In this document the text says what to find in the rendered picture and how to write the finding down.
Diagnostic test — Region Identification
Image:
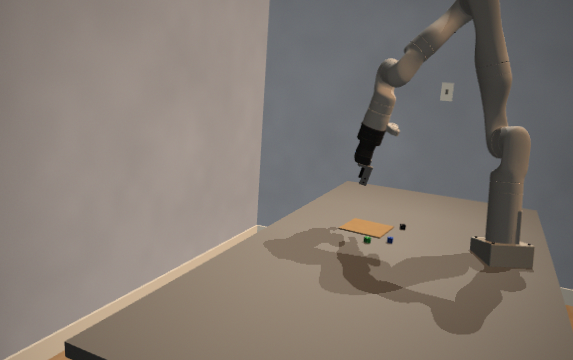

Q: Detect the tan square mat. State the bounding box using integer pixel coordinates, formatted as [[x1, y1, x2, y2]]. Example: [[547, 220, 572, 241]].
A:
[[338, 218, 394, 238]]

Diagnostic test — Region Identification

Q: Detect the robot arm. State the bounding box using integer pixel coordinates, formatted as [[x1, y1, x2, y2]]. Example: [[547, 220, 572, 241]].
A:
[[369, 0, 531, 244]]

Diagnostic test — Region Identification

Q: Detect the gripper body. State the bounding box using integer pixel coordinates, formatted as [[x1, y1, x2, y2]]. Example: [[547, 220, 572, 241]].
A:
[[354, 108, 400, 166]]

